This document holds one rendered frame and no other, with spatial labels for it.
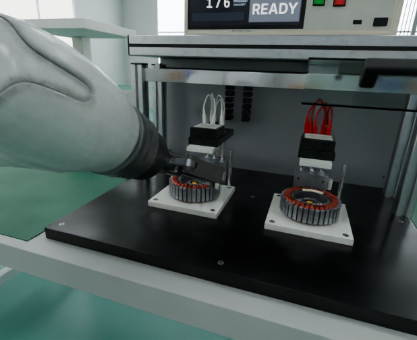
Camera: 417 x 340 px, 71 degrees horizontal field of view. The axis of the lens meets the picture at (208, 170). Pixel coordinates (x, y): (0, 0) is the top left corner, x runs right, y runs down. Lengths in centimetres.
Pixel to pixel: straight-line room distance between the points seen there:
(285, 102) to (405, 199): 36
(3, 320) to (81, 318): 33
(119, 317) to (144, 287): 103
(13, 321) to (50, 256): 108
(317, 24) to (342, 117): 25
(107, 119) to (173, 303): 28
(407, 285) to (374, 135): 42
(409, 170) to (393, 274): 25
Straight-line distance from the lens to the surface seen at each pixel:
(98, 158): 28
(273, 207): 61
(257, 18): 70
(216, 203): 61
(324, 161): 62
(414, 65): 41
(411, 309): 48
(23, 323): 160
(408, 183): 70
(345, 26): 69
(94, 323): 149
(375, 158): 85
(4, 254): 64
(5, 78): 23
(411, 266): 56
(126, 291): 49
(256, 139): 84
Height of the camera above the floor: 104
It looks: 19 degrees down
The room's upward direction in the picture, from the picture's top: 2 degrees clockwise
